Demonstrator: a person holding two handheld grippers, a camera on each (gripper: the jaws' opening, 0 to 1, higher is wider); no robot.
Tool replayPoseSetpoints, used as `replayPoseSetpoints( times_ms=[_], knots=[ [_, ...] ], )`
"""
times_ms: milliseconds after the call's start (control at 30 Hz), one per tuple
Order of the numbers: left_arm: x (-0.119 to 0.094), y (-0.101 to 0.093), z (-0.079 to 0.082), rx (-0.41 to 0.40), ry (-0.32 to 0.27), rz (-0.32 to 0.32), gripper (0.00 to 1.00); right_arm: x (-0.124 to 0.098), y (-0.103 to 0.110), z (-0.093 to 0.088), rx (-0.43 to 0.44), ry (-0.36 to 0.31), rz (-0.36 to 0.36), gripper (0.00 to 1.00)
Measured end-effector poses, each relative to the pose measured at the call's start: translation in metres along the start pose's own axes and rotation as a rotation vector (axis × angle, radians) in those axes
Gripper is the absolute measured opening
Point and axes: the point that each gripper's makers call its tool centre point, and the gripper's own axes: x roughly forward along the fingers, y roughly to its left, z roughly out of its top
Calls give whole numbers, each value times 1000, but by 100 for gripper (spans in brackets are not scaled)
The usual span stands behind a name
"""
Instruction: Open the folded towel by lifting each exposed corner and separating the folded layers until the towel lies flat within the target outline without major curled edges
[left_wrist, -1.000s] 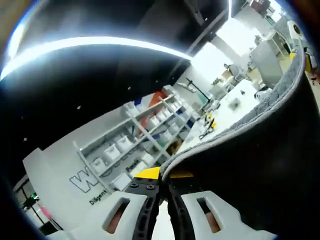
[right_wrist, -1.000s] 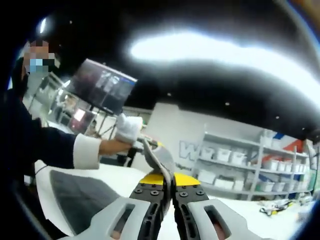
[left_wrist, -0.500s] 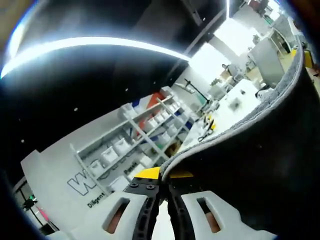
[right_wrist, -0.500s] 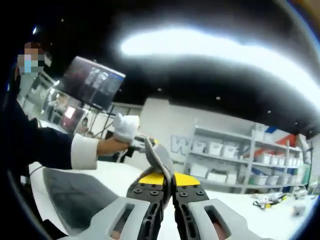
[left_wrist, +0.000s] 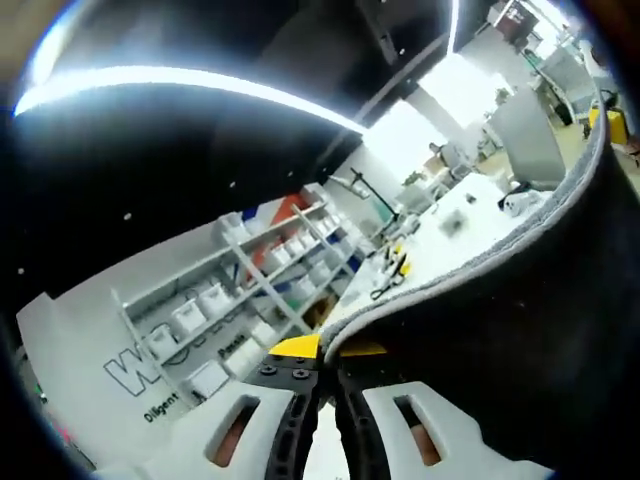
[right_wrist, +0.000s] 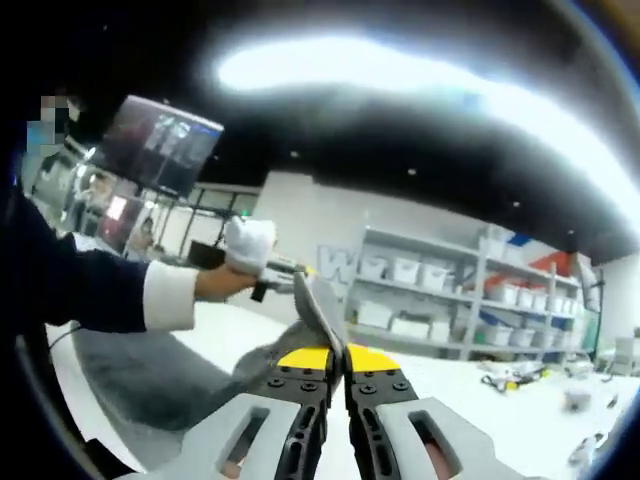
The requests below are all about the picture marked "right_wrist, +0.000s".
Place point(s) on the grey towel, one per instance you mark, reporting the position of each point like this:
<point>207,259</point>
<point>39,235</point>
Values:
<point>150,380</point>

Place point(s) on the person's left hand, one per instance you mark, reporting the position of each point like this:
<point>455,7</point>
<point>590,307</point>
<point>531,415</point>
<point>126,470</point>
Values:
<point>220,285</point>

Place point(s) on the black desk monitor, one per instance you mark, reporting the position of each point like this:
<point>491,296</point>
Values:
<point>205,255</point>

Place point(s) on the row of white storage bins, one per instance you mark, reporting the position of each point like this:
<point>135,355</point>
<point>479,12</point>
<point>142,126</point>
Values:
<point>405,270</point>

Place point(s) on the hanging dark screen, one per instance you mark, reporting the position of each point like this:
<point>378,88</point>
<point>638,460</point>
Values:
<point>165,145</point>

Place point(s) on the spare white yellow gripper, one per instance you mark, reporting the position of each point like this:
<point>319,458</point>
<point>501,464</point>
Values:
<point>510,380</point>

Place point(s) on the pink square sign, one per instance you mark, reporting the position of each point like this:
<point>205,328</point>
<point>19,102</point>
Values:
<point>117,207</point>

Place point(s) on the grey metal shelf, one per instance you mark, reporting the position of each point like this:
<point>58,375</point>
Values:
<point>475,300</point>

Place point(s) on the ceiling light strip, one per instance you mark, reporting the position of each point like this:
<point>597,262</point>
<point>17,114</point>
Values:
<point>325,70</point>

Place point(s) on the small grey object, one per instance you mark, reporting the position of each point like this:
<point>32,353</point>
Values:
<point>576,401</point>

